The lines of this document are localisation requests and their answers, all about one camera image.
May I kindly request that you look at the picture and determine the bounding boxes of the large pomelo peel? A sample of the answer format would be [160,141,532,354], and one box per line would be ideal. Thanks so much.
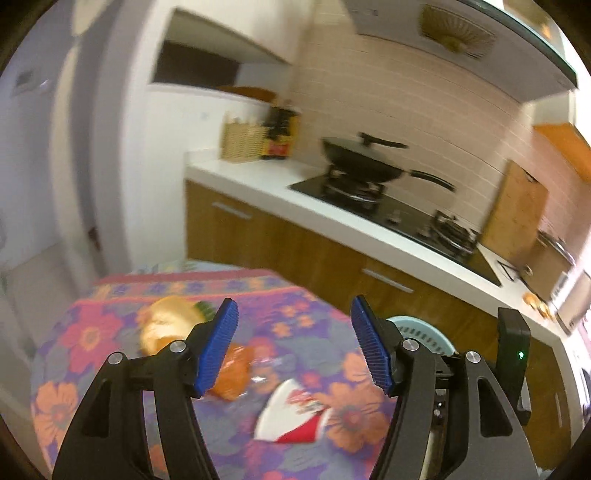
[136,296,206,355]

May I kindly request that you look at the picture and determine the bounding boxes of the clear plastic bag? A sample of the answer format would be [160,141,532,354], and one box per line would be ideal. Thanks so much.
[207,337,280,402]

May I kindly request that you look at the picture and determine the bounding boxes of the green vegetable leaf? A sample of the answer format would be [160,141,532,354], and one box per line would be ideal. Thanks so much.
[193,301,216,323]

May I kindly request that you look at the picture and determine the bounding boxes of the red white paper cup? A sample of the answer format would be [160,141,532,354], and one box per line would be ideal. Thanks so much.
[253,379,332,444]

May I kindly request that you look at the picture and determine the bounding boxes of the light blue trash basket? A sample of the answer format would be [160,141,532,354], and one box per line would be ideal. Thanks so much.
[388,315,457,356]

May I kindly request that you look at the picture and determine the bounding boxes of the white kitchen countertop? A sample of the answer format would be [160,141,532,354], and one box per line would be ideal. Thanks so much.
[184,149,586,439]

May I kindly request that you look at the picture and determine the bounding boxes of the orange peels on counter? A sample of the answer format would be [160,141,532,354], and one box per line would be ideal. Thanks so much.
[522,292,555,320]

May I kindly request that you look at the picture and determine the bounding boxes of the white timer device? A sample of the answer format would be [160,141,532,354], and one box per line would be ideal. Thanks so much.
[551,271,568,301]

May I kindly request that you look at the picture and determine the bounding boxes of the brown rice cooker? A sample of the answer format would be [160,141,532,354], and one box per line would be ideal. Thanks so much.
[520,231,575,302]

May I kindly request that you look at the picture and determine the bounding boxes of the floral tablecloth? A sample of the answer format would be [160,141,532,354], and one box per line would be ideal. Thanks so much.
[31,270,394,479]

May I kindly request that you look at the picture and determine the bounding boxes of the wooden cutting board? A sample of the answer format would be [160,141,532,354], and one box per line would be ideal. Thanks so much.
[480,160,549,266]

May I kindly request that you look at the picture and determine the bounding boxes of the black gas stove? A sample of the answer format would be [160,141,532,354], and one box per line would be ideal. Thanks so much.
[290,167,501,286]

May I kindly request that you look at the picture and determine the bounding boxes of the wooden cabinet doors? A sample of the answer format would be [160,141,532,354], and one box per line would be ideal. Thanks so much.
[184,180,571,472]

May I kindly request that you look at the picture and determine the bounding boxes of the black wok with lid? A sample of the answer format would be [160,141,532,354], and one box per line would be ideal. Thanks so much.
[322,132,456,192]

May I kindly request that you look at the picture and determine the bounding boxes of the beige utensil basket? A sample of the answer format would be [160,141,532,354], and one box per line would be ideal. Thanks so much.
[221,116,269,163]

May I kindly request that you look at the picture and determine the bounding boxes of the large sauce bottle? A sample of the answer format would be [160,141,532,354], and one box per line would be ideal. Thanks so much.
[260,103,301,160]

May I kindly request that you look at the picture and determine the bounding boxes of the range hood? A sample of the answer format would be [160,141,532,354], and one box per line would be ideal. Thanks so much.
[345,0,578,103]

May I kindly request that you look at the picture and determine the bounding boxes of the orange wall cabinet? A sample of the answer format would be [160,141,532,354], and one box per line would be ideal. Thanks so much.
[534,123,591,183]

